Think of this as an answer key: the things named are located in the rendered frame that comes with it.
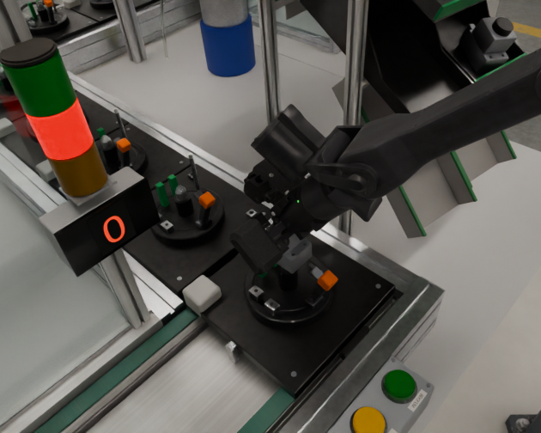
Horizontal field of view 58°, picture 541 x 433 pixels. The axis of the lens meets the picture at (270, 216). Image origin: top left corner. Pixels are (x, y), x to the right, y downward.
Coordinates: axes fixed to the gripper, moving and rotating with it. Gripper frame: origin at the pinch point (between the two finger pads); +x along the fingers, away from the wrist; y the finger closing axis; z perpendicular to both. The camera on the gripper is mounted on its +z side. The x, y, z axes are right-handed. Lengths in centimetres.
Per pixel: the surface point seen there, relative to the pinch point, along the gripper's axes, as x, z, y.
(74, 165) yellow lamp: -9.2, 18.4, 19.8
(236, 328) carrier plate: 11.9, -8.6, 10.2
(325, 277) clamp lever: -1.6, -9.3, 0.3
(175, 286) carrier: 20.1, 2.0, 11.4
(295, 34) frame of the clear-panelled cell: 65, 44, -86
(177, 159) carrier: 36.7, 23.0, -10.3
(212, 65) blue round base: 66, 48, -52
